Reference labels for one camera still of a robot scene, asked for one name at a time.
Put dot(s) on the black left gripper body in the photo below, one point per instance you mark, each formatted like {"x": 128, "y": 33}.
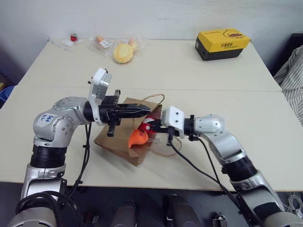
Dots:
{"x": 111, "y": 111}

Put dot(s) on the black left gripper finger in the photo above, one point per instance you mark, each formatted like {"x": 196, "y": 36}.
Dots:
{"x": 137, "y": 107}
{"x": 135, "y": 114}

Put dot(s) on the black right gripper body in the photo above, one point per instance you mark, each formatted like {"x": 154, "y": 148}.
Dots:
{"x": 170, "y": 133}

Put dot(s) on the white and red plush toy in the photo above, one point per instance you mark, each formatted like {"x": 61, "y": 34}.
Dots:
{"x": 145, "y": 124}

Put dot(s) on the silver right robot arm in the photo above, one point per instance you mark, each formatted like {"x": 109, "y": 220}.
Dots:
{"x": 227, "y": 144}

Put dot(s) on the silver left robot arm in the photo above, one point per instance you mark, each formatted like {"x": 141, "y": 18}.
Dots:
{"x": 54, "y": 127}

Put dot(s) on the orange plush toy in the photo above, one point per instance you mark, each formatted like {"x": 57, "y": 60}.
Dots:
{"x": 138, "y": 139}

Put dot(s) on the brown paper bag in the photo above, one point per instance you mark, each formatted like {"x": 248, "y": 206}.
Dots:
{"x": 116, "y": 142}

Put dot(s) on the yellow round bread bag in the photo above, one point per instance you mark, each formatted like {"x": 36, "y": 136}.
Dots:
{"x": 122, "y": 53}

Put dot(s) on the pale orange plush in bag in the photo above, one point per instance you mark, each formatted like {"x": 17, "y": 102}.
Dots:
{"x": 133, "y": 45}

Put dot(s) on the dark rounded shape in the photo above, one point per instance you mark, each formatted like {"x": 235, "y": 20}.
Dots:
{"x": 178, "y": 211}
{"x": 124, "y": 214}

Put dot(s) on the small red strawberry toy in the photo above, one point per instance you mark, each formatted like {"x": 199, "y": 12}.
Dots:
{"x": 73, "y": 37}

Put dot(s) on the yellow and black duck box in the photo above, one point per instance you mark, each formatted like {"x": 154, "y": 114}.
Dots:
{"x": 221, "y": 45}

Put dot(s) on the blue plastic container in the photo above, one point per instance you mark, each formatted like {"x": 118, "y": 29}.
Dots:
{"x": 6, "y": 94}

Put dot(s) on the striped grey cloth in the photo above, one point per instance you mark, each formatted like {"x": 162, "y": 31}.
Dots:
{"x": 292, "y": 75}

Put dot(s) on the black chair back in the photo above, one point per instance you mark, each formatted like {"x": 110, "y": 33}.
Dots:
{"x": 297, "y": 49}

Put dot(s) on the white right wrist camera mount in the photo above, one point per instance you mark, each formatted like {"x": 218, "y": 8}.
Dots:
{"x": 174, "y": 119}

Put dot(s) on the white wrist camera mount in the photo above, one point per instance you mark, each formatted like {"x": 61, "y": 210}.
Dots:
{"x": 100, "y": 80}
{"x": 174, "y": 119}

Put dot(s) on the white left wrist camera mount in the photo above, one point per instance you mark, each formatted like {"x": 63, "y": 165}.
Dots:
{"x": 100, "y": 80}

